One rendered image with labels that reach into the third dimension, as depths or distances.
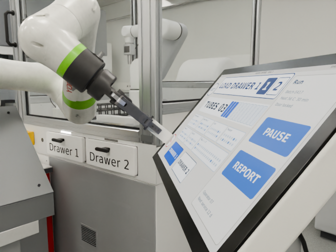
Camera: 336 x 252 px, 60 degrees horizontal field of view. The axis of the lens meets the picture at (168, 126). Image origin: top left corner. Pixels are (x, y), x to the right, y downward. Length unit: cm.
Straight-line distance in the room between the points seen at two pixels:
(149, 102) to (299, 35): 331
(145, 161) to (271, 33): 345
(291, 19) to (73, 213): 353
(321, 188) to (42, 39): 59
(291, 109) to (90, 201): 112
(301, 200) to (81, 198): 121
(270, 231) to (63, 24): 59
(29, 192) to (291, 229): 77
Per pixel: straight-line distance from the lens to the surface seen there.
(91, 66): 69
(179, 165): 58
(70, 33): 73
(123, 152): 112
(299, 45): 414
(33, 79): 110
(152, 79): 102
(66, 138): 141
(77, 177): 143
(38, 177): 99
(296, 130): 37
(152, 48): 102
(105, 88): 69
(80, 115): 108
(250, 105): 51
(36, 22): 71
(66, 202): 155
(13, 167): 100
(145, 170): 109
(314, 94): 40
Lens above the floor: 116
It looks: 8 degrees down
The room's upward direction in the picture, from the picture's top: straight up
